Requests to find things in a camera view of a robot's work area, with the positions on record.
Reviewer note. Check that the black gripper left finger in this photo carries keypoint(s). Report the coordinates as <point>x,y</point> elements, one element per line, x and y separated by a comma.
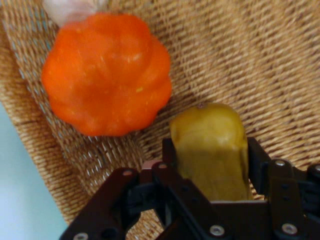
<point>117,200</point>

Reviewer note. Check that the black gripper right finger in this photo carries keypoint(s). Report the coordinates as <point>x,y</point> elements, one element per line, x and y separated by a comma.
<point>287,195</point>

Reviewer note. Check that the yellow toy bell pepper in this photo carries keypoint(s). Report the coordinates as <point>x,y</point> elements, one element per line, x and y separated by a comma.
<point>210,150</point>

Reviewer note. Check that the orange toy pumpkin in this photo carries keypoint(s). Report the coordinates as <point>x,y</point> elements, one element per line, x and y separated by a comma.
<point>107,75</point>

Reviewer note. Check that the woven wicker basket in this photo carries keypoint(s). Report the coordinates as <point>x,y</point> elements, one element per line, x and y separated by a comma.
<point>237,62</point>

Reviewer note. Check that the white toy garlic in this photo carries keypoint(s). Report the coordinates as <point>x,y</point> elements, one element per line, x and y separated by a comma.
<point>67,10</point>

